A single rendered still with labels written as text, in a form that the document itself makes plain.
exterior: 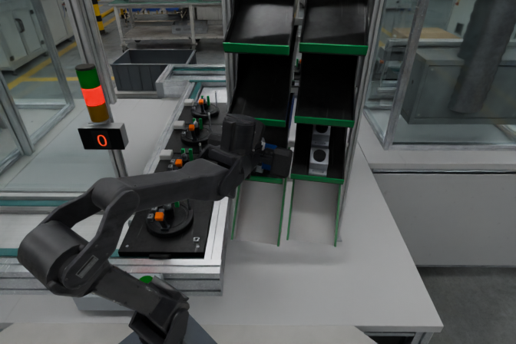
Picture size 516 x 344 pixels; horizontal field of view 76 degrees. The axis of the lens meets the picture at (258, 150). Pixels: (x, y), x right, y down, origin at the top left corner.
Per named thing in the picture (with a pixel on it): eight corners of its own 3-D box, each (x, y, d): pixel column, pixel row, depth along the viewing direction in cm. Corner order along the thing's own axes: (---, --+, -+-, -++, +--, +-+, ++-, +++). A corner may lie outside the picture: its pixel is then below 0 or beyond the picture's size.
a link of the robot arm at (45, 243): (37, 289, 32) (85, 232, 34) (1, 255, 35) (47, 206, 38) (176, 339, 57) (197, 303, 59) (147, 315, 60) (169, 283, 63)
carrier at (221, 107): (227, 127, 155) (226, 103, 148) (176, 127, 155) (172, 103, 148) (231, 105, 175) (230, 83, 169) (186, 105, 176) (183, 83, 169)
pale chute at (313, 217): (334, 246, 91) (335, 246, 87) (286, 239, 93) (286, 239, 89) (342, 147, 97) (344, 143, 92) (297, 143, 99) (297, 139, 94)
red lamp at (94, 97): (100, 106, 91) (96, 89, 88) (82, 106, 91) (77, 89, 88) (107, 98, 95) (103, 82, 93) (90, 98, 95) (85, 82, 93)
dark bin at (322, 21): (365, 57, 65) (374, 24, 58) (299, 53, 67) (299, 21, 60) (365, -25, 79) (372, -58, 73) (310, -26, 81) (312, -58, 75)
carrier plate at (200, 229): (204, 257, 93) (203, 252, 91) (119, 256, 93) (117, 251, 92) (214, 200, 113) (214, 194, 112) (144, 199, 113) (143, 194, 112)
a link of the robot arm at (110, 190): (61, 295, 34) (76, 199, 32) (21, 258, 37) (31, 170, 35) (227, 226, 59) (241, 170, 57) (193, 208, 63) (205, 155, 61)
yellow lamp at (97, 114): (105, 122, 94) (100, 107, 91) (87, 122, 94) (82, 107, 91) (112, 114, 98) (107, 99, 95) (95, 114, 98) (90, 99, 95)
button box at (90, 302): (160, 311, 84) (156, 296, 81) (77, 310, 85) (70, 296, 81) (166, 286, 90) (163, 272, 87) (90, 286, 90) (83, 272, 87)
